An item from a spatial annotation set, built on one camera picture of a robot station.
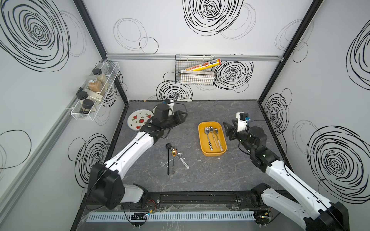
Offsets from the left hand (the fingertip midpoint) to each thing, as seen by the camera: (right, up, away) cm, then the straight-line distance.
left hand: (183, 114), depth 78 cm
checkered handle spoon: (+16, -12, +22) cm, 29 cm away
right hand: (+23, -4, -4) cm, 24 cm away
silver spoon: (+22, -12, +22) cm, 33 cm away
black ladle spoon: (-11, -21, +16) cm, 29 cm away
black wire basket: (+11, +23, +9) cm, 27 cm away
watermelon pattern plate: (-37, -3, +31) cm, 48 cm away
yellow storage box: (+20, -24, +13) cm, 34 cm away
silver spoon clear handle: (+19, -10, +22) cm, 30 cm away
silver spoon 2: (-3, -25, +11) cm, 28 cm away
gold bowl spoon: (-6, -24, +12) cm, 27 cm away
